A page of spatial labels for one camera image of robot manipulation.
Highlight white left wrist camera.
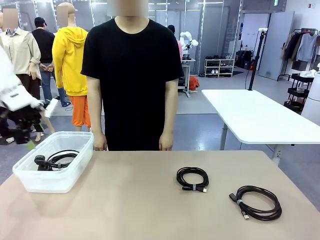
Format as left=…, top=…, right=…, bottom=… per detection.
left=44, top=98, right=60, bottom=118

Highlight black luggage bags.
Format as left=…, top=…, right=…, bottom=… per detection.
left=235, top=49, right=256, bottom=70

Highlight person's left forearm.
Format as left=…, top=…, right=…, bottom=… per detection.
left=159, top=99, right=179, bottom=135

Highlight orange cloth object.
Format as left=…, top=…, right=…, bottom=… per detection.
left=188, top=75, right=201, bottom=91

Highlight white table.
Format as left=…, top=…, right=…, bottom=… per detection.
left=201, top=89, right=320, bottom=166

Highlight beige hanging coat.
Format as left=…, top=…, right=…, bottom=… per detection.
left=279, top=32, right=295, bottom=61

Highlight person in black t-shirt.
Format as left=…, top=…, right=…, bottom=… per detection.
left=80, top=0, right=185, bottom=152

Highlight black power cord with plug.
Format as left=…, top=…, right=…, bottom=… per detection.
left=34, top=149, right=80, bottom=172

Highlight black utility cart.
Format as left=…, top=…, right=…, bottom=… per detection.
left=283, top=72, right=315, bottom=114

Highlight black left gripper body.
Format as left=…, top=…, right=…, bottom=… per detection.
left=0, top=104, right=44, bottom=133

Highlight light blue hanging shirt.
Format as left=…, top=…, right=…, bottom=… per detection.
left=297, top=33, right=318, bottom=63

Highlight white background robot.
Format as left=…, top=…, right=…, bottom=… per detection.
left=179, top=31, right=200, bottom=61

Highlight person's left hand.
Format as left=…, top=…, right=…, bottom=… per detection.
left=158, top=131, right=175, bottom=151

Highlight mannequin in beige shirt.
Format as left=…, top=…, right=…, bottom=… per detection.
left=0, top=8, right=56, bottom=143

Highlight mannequin in yellow hoodie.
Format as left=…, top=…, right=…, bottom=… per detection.
left=51, top=2, right=92, bottom=133

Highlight clear plastic storage bin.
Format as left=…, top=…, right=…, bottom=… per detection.
left=12, top=131, right=95, bottom=194

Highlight grey partition panel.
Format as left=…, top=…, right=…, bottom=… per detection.
left=257, top=11, right=296, bottom=81

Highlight background person black shirt jeans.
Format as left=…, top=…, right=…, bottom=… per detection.
left=31, top=16, right=71, bottom=108

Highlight person's right forearm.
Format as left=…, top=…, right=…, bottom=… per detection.
left=87, top=99, right=107, bottom=136

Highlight short black USB cable coil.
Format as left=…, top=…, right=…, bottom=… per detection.
left=176, top=166, right=210, bottom=194

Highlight background person pink shirt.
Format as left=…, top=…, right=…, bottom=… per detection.
left=167, top=24, right=184, bottom=61

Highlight black clothes rack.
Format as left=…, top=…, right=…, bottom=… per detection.
left=276, top=28, right=320, bottom=82

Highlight dark hanging jacket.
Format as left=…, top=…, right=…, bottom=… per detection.
left=284, top=32, right=304, bottom=62

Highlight black pole camera stand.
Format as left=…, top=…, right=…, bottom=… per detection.
left=246, top=28, right=268, bottom=91

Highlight white item on cart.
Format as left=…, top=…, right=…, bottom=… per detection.
left=299, top=69, right=317, bottom=79

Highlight person's right hand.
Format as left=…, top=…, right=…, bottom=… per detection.
left=92, top=132, right=108, bottom=152

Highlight white shoe rack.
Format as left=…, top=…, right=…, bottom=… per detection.
left=204, top=58, right=236, bottom=78

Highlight long black USB extension cable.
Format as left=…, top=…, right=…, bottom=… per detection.
left=228, top=185, right=283, bottom=221

